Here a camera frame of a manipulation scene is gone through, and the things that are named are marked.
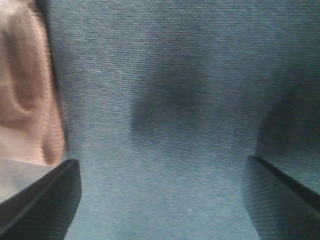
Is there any brown microfiber towel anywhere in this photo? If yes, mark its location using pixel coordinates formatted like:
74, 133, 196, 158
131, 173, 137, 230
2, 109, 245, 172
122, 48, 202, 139
0, 0, 66, 200

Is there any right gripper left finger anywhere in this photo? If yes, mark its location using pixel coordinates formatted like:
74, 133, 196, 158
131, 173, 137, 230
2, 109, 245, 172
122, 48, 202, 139
0, 159, 82, 240

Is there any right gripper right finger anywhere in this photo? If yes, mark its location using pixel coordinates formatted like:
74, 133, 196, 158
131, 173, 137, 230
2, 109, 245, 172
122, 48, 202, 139
242, 156, 320, 240

